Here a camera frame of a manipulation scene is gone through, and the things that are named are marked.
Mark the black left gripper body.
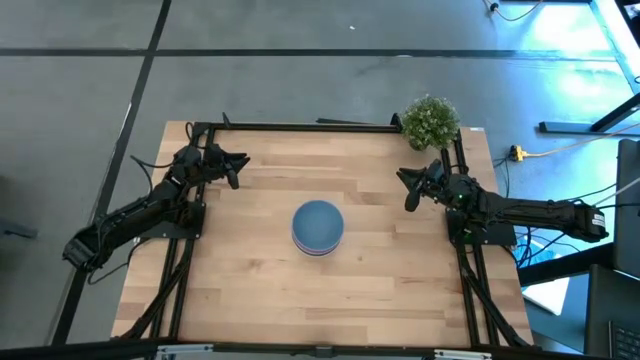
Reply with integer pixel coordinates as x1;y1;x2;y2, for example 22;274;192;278
199;158;234;184

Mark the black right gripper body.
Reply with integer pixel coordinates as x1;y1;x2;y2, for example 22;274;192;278
422;174;457;203

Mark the large blue bowl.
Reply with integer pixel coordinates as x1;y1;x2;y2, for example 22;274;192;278
291;199;346;251

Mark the green potted plant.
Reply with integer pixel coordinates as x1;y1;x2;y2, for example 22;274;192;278
400;94;462;153

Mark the white paper sheet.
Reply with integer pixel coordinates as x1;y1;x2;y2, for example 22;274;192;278
521;276;572;317

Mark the black desk leg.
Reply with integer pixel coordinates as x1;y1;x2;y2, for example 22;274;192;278
538;92;640;136

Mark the black keyboard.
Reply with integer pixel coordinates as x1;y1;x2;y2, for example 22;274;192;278
606;319;640;360

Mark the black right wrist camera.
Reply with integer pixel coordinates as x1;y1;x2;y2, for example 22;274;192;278
425;158;447;182

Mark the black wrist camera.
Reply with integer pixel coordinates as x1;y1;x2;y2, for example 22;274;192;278
203;143;226;164
425;158;447;182

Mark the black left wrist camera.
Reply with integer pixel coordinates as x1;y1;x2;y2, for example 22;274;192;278
203;143;226;164

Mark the black aluminium table frame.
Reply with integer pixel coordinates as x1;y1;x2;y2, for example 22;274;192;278
118;112;534;351

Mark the black left wrist camera cable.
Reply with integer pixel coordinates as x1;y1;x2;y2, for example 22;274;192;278
129;153;175;195

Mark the beige power cable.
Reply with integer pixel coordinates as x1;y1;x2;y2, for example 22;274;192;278
524;121;640;159

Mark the black camera mounting rail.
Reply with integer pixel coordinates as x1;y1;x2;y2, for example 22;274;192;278
0;338;640;360

